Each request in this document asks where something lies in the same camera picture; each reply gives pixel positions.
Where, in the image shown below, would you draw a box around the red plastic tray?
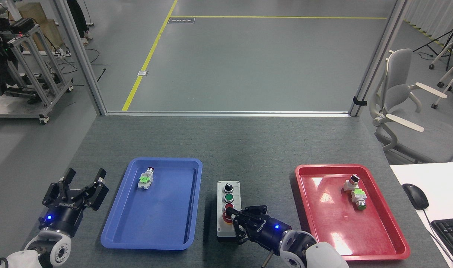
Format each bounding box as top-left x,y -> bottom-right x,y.
295,164 -> 411,262

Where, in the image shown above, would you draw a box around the aluminium frame cart on wheels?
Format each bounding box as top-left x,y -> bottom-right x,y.
0,23 -> 74,125

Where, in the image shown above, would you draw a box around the white black-headed selector switch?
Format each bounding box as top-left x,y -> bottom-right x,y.
342,174 -> 361,194

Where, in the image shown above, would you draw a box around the black floor cables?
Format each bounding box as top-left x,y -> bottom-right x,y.
55,47 -> 112,87

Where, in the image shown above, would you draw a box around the brown wooden box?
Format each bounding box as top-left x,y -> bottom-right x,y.
9,2 -> 65,52

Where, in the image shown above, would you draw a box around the red-headed push button switch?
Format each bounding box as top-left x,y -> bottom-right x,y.
138,167 -> 156,190

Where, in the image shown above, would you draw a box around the white desk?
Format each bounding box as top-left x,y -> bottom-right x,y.
389,162 -> 453,268

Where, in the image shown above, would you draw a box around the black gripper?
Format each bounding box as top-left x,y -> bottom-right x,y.
226,205 -> 292,254
38,168 -> 110,237

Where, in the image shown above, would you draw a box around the silver aluminium post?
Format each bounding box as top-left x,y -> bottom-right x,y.
54,0 -> 108,116
348,0 -> 409,117

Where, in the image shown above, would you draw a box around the grey office chair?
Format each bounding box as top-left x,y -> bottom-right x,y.
369,48 -> 453,164

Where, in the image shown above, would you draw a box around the black tripod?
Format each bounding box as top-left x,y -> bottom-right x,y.
412,14 -> 453,71

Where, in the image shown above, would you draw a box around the black computer mouse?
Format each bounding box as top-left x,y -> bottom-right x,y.
402,184 -> 430,210

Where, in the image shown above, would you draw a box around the white-framed office chair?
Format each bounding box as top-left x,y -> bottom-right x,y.
428,41 -> 453,109

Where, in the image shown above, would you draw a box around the green-headed push button switch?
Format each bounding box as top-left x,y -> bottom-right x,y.
351,188 -> 367,211

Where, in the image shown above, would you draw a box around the black mouse cable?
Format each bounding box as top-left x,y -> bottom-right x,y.
422,208 -> 453,268

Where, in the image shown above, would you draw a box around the blue plastic tray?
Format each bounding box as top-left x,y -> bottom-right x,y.
101,157 -> 203,251

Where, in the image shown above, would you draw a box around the person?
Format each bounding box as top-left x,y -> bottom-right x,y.
66,0 -> 94,46

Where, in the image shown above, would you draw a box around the silver aluminium table rail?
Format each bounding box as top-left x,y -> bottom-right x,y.
105,110 -> 352,118

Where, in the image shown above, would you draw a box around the grey control box with buttons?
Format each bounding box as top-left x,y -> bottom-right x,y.
216,181 -> 242,243

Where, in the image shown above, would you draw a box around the black keyboard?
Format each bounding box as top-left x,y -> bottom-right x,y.
430,217 -> 453,265

